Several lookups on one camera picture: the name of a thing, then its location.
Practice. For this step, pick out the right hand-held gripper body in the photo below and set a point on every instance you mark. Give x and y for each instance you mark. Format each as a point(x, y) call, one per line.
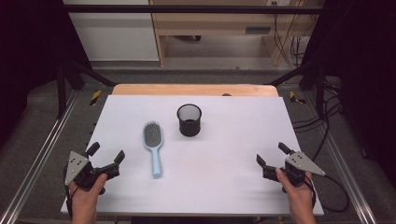
point(300, 163)

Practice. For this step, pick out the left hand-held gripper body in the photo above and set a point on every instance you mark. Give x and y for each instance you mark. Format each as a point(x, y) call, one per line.
point(76, 165)

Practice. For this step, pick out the light blue hairbrush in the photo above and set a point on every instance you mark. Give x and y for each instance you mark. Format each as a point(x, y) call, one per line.
point(152, 137)

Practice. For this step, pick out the black mesh cup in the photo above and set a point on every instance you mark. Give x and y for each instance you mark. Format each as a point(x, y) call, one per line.
point(189, 129)

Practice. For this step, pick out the person's right hand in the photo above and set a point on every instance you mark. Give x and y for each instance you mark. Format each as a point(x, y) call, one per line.
point(299, 196)

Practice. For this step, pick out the person's left hand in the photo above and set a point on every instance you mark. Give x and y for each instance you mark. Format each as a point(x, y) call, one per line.
point(85, 197)

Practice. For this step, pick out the white table board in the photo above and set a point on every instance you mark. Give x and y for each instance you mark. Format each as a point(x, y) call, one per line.
point(218, 161)

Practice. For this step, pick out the black metal stand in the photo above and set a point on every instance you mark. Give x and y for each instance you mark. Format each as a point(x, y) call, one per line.
point(61, 90)
point(319, 90)

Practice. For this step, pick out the wooden table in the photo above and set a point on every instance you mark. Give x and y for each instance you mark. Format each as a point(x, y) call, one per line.
point(186, 89)

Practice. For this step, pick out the black curtain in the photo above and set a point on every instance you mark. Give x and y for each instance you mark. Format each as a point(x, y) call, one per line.
point(364, 62)
point(28, 56)

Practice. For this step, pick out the white cabinet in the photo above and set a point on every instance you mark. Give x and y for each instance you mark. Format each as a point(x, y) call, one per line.
point(115, 34)

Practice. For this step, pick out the light wooden desk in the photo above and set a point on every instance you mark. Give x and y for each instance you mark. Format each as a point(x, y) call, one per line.
point(218, 23)

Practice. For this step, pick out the black metal crossbar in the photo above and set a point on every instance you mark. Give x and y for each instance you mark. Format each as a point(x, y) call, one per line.
point(186, 9)

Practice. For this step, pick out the aluminium floor rail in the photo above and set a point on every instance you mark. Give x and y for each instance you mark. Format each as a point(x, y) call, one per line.
point(37, 161)
point(345, 174)

